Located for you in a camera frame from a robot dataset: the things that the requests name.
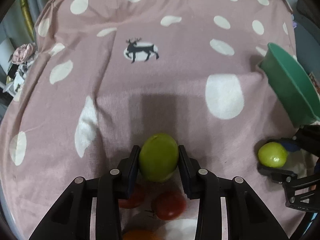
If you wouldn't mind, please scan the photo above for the large green lemon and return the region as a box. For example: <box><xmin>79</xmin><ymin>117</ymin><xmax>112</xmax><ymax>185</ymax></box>
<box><xmin>138</xmin><ymin>133</ymin><xmax>179</xmax><ymax>183</ymax></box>

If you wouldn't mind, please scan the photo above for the clear packet of dried petals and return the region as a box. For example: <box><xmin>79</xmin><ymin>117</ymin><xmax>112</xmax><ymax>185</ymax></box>
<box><xmin>309</xmin><ymin>71</ymin><xmax>320</xmax><ymax>94</ymax></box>

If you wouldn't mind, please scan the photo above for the dark grey ribbed cushion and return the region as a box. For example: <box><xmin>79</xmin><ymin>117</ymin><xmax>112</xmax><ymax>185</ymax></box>
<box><xmin>292</xmin><ymin>0</ymin><xmax>320</xmax><ymax>63</ymax></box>

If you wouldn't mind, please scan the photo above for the green plastic basin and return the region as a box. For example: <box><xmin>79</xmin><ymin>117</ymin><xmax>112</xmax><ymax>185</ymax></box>
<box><xmin>259</xmin><ymin>42</ymin><xmax>320</xmax><ymax>127</ymax></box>

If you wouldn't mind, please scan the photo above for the gold striped curtain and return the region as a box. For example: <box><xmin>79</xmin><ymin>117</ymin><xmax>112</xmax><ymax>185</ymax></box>
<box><xmin>0</xmin><ymin>0</ymin><xmax>88</xmax><ymax>45</ymax></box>

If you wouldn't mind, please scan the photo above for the pink dotted printed blanket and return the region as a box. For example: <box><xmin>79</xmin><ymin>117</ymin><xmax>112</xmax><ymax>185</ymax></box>
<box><xmin>0</xmin><ymin>0</ymin><xmax>320</xmax><ymax>240</ymax></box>

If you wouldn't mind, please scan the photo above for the pink crumpled cloth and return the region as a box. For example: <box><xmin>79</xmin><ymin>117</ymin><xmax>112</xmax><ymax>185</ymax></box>
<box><xmin>12</xmin><ymin>42</ymin><xmax>37</xmax><ymax>65</ymax></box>

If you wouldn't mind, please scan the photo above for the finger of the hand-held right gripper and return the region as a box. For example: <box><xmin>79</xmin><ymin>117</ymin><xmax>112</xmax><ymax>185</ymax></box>
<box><xmin>257</xmin><ymin>164</ymin><xmax>320</xmax><ymax>214</ymax></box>
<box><xmin>280</xmin><ymin>124</ymin><xmax>320</xmax><ymax>155</ymax></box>

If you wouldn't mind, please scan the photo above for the orange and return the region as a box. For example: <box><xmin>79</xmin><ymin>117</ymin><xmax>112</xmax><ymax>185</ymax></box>
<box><xmin>122</xmin><ymin>229</ymin><xmax>160</xmax><ymax>240</ymax></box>

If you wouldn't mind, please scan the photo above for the red tomato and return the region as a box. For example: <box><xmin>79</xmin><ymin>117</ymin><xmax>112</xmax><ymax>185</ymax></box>
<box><xmin>118</xmin><ymin>184</ymin><xmax>145</xmax><ymax>209</ymax></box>
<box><xmin>151</xmin><ymin>191</ymin><xmax>187</xmax><ymax>221</ymax></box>

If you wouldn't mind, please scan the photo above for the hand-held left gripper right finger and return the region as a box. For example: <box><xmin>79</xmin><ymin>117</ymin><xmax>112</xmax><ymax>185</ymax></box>
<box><xmin>178</xmin><ymin>145</ymin><xmax>290</xmax><ymax>240</ymax></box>

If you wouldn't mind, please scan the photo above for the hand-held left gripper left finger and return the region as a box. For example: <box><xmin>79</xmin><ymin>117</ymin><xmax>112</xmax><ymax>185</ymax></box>
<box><xmin>29</xmin><ymin>145</ymin><xmax>142</xmax><ymax>240</ymax></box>

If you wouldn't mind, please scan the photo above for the small green lime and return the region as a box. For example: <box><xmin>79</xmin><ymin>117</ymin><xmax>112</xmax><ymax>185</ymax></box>
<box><xmin>257</xmin><ymin>142</ymin><xmax>288</xmax><ymax>168</ymax></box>

